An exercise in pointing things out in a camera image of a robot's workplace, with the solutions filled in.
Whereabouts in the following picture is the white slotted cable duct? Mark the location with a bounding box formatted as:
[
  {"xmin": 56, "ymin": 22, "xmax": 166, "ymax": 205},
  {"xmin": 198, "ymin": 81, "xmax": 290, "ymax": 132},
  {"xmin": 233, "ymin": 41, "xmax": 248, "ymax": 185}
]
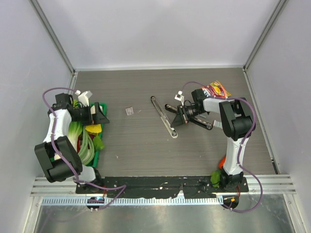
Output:
[{"xmin": 41, "ymin": 196, "xmax": 223, "ymax": 207}]

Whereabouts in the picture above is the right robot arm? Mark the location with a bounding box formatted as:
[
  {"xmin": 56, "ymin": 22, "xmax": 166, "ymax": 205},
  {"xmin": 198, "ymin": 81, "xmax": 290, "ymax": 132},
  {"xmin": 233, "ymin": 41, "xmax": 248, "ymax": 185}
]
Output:
[{"xmin": 171, "ymin": 87, "xmax": 256, "ymax": 192}]

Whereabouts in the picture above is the green toy leaf sprig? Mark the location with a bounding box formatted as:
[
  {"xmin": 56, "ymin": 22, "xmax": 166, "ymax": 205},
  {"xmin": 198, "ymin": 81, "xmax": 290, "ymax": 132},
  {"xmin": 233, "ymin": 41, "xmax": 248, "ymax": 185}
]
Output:
[{"xmin": 93, "ymin": 135, "xmax": 105, "ymax": 151}]

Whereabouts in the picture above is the orange candy bag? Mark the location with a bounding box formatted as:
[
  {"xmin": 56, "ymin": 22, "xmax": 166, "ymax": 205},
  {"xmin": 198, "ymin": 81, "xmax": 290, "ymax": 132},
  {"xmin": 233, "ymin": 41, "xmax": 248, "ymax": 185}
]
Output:
[{"xmin": 201, "ymin": 81, "xmax": 231, "ymax": 99}]

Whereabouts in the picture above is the yellow white toy cabbage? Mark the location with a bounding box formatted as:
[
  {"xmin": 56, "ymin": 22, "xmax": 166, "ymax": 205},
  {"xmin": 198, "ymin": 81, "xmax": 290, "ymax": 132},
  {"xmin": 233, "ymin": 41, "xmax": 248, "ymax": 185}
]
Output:
[{"xmin": 85, "ymin": 124, "xmax": 102, "ymax": 135}]

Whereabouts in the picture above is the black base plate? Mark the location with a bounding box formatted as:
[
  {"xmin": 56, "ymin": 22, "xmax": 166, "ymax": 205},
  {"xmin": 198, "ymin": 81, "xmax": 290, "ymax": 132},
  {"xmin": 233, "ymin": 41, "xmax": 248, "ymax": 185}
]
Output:
[{"xmin": 75, "ymin": 174, "xmax": 248, "ymax": 199}]

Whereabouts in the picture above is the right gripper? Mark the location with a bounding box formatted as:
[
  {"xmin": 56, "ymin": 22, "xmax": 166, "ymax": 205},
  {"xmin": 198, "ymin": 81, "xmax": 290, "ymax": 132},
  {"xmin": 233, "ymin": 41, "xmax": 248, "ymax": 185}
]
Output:
[{"xmin": 171, "ymin": 104, "xmax": 203, "ymax": 128}]

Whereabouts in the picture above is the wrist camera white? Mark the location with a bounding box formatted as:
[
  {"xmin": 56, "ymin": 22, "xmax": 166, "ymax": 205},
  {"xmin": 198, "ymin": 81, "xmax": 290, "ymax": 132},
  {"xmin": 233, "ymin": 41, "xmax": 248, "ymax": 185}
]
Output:
[
  {"xmin": 75, "ymin": 90, "xmax": 92, "ymax": 107},
  {"xmin": 174, "ymin": 91, "xmax": 184, "ymax": 105}
]

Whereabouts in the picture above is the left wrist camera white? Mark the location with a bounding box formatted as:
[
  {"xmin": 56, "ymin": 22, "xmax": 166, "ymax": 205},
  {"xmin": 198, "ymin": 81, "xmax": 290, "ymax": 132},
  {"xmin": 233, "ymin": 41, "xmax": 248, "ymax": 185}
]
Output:
[{"xmin": 75, "ymin": 90, "xmax": 92, "ymax": 107}]

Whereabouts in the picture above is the red white staple box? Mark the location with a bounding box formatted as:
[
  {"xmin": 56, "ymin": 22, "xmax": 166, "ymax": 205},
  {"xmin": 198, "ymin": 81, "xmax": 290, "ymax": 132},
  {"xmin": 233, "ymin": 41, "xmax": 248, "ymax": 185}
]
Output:
[{"xmin": 125, "ymin": 107, "xmax": 134, "ymax": 116}]

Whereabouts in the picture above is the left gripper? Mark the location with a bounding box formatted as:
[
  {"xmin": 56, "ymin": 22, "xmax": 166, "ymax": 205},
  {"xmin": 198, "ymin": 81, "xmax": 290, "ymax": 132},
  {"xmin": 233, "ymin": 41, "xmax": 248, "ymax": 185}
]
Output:
[{"xmin": 71, "ymin": 102, "xmax": 109, "ymax": 126}]

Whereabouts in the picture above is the orange toy carrot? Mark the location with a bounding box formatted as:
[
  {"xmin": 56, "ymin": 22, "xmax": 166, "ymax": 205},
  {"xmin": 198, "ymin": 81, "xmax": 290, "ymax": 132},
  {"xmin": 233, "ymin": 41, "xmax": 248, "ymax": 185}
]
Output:
[{"xmin": 218, "ymin": 156, "xmax": 226, "ymax": 169}]

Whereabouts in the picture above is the green plastic tray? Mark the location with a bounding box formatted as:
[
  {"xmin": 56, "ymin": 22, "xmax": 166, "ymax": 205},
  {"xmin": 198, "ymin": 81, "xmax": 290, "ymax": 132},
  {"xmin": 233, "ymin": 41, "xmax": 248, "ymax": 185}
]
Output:
[{"xmin": 86, "ymin": 102, "xmax": 107, "ymax": 168}]

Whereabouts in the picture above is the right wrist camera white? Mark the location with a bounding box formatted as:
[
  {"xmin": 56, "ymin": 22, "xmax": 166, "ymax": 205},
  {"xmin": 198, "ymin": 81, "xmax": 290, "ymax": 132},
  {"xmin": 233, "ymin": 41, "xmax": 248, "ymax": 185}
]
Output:
[{"xmin": 174, "ymin": 91, "xmax": 184, "ymax": 105}]

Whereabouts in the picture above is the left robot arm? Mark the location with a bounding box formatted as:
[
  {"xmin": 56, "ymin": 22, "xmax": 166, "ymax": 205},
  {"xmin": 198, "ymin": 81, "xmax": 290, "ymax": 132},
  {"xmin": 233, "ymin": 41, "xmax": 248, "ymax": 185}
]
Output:
[{"xmin": 35, "ymin": 91, "xmax": 109, "ymax": 194}]

